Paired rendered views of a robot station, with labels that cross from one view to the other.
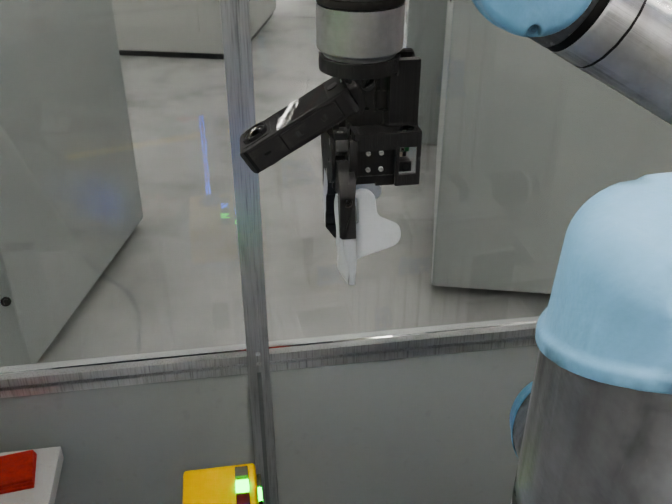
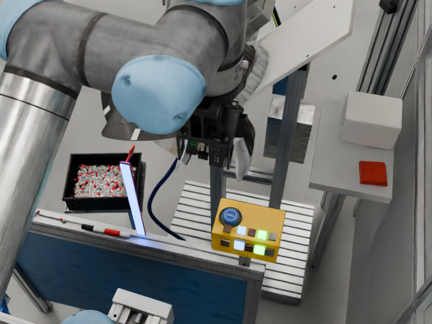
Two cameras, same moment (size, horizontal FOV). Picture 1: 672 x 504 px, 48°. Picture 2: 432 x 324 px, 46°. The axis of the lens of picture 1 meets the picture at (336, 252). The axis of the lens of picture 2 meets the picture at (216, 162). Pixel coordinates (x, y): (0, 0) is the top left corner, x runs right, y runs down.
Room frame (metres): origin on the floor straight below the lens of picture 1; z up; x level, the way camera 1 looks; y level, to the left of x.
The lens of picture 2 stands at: (0.83, -0.44, 2.12)
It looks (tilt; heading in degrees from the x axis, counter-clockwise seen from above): 53 degrees down; 112
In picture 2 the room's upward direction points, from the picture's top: straight up
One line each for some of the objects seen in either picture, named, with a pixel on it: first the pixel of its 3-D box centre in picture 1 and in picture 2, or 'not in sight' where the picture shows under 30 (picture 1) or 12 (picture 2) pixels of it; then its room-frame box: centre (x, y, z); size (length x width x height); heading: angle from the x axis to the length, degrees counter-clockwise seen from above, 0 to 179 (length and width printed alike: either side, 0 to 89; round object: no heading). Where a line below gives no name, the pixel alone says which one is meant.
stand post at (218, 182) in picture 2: not in sight; (218, 183); (0.41, 0.61, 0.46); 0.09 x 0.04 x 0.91; 99
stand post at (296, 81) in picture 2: not in sight; (279, 177); (0.63, 0.65, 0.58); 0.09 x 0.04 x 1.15; 99
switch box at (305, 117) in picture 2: not in sight; (288, 132); (0.62, 0.73, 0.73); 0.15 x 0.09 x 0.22; 9
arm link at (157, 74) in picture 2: not in sight; (155, 67); (0.64, -0.12, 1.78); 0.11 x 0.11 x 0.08; 1
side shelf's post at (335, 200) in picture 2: not in sight; (330, 216); (0.85, 0.66, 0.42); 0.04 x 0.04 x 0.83; 9
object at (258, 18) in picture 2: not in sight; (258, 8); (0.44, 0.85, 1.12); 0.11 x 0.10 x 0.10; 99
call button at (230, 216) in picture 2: not in sight; (230, 216); (0.63, 0.14, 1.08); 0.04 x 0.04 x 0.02
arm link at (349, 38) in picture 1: (359, 28); (214, 65); (0.65, -0.02, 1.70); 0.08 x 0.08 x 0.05
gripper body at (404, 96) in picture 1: (366, 118); (211, 115); (0.65, -0.03, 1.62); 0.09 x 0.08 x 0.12; 99
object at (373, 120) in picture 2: not in sight; (370, 116); (0.87, 0.74, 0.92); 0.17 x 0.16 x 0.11; 9
